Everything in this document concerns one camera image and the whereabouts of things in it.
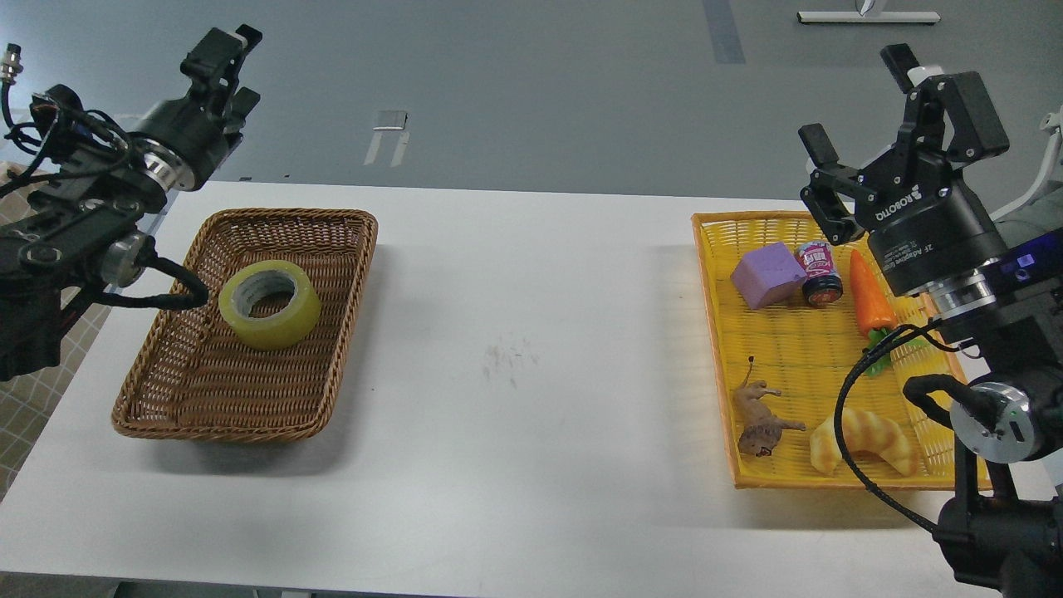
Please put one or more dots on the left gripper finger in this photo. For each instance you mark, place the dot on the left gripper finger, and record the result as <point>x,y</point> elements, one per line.
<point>213,65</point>
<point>238,108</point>

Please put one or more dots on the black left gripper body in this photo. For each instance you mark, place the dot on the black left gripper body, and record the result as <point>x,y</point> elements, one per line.
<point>193,134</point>

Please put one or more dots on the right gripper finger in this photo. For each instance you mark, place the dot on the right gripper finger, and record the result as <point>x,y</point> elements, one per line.
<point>949,118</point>
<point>834,196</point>

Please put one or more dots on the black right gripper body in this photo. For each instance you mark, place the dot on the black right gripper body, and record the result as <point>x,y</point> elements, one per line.
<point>925,224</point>

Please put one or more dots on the yellow tape roll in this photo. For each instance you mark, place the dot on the yellow tape roll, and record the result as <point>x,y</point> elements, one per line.
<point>281,329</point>

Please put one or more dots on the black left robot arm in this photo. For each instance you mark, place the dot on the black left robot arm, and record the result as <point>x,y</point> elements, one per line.
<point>90,182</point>

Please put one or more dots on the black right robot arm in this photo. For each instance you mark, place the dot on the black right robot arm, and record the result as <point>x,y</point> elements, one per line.
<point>1010,309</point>

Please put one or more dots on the small pink labelled jar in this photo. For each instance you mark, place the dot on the small pink labelled jar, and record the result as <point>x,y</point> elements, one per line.
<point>822,285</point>

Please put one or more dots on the orange toy carrot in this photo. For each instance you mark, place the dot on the orange toy carrot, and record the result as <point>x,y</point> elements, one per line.
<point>874,314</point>

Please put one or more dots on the purple foam block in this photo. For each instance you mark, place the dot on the purple foam block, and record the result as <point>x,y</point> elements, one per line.
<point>767,275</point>

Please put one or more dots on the yellow plastic basket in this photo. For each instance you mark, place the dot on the yellow plastic basket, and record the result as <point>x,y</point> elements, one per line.
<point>806,353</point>

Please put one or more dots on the white desk base bar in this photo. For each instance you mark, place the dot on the white desk base bar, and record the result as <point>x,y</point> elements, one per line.
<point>868,12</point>

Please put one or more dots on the toy croissant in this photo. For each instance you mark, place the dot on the toy croissant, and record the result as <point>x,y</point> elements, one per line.
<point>862,431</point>

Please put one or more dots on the brown wicker basket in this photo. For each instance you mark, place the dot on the brown wicker basket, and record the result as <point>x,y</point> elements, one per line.
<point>193,379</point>

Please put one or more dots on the brown toy lion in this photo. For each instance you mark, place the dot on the brown toy lion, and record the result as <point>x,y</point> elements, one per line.
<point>762,431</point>

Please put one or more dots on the beige checkered cloth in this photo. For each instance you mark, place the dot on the beige checkered cloth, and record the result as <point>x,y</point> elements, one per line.
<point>29,401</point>

